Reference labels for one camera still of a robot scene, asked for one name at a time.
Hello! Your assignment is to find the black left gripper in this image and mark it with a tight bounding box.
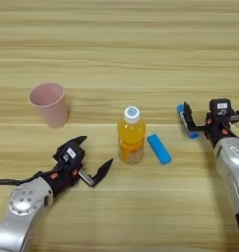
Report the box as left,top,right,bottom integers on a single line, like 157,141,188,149
40,135,114,198

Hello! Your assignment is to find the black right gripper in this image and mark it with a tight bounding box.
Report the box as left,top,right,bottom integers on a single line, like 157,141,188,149
183,101,239,149

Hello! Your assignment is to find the blue glue stick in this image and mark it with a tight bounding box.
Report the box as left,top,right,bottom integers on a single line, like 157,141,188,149
176,102,201,141

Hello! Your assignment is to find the orange juice bottle white cap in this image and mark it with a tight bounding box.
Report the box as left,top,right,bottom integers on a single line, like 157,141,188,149
117,105,148,165

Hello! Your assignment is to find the blue bar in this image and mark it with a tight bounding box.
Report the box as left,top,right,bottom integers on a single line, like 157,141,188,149
147,133,173,166

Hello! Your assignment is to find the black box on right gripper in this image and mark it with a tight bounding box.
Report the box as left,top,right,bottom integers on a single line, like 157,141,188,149
209,97,232,117

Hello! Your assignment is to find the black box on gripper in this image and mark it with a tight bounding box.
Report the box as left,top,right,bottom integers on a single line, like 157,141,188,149
209,97,232,117
55,141,86,166

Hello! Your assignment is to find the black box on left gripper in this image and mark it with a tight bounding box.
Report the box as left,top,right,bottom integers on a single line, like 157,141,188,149
55,141,86,166

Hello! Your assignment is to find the pink plastic cup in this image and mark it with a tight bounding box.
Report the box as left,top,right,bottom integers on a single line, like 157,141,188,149
28,82,70,130

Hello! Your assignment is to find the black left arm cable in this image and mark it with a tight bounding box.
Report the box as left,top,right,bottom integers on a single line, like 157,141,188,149
0,170,43,187

